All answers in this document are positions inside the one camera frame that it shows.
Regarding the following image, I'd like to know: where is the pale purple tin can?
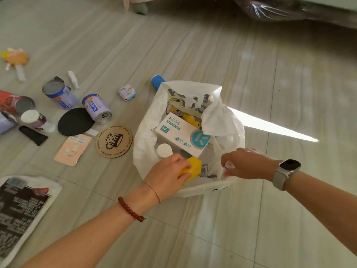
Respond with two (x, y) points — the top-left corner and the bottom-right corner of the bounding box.
(0, 110), (18, 135)

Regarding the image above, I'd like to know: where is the yellow small box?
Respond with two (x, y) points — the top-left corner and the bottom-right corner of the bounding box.
(178, 156), (202, 184)

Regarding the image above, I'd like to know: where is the white teal tissue box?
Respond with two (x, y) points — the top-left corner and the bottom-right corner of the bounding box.
(155, 112), (211, 159)

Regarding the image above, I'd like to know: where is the clear plastic wrapped furniture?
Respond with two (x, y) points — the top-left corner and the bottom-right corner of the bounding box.
(234, 0), (357, 29)

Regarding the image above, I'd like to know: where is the yellow toy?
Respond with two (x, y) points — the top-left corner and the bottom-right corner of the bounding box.
(181, 113), (202, 130)

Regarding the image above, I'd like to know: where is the red tin can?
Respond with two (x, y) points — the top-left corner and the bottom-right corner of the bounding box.
(0, 90), (36, 115)

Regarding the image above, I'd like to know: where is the purple drink can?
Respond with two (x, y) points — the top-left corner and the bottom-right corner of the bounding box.
(82, 94), (112, 125)

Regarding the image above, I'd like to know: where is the person's right hand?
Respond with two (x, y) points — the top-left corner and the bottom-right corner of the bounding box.
(221, 148), (276, 182)

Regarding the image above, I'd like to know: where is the person's left forearm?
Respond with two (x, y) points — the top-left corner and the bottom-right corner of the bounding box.
(19, 182), (161, 268)

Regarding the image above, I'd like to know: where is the blue white tin can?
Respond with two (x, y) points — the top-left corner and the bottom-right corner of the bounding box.
(42, 76), (79, 110)

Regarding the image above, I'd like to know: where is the person's right forearm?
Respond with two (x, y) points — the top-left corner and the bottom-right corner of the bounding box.
(284, 170), (357, 256)

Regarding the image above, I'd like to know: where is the pink sachet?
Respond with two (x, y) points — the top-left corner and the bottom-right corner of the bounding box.
(54, 133), (93, 167)

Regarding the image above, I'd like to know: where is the blue capped bottle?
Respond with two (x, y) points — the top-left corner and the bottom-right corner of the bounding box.
(151, 75), (166, 90)

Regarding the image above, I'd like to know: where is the red bead bracelet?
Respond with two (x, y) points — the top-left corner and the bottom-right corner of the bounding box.
(117, 196), (146, 223)

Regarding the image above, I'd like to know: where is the black round pad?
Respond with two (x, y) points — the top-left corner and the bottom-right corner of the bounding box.
(57, 108), (95, 137)

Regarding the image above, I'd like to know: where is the small jar white lid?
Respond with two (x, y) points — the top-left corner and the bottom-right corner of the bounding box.
(21, 109), (47, 128)

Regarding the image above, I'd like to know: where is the smartwatch white band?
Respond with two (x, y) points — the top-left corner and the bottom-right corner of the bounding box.
(272, 159), (302, 191)

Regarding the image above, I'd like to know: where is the black pouch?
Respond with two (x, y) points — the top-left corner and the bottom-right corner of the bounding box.
(18, 125), (49, 146)

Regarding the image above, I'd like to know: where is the round wooden coaster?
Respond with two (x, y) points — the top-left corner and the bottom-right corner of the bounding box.
(95, 125), (133, 159)

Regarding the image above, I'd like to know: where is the thin gold bracelet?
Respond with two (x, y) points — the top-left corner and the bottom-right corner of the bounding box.
(143, 180), (162, 204)

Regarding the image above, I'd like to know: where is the white round bottle lid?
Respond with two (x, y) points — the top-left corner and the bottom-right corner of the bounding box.
(156, 143), (173, 159)

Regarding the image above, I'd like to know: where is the white plastic bag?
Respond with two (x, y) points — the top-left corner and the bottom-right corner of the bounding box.
(133, 80), (246, 198)

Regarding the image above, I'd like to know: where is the small colourful packet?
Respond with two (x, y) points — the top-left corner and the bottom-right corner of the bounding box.
(118, 84), (136, 101)

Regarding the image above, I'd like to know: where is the orange hand fan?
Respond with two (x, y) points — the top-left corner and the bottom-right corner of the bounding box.
(0, 47), (30, 82)

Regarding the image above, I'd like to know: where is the small white spray bottle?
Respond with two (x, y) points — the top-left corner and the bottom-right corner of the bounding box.
(67, 70), (80, 90)

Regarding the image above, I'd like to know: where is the pale green furniture foot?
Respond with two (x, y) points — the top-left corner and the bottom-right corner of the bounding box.
(131, 2), (148, 15)

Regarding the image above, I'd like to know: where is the black printed plastic bag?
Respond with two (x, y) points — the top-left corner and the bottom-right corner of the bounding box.
(0, 175), (63, 268)

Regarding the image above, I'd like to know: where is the person's left hand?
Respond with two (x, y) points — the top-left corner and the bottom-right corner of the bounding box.
(144, 153), (193, 203)

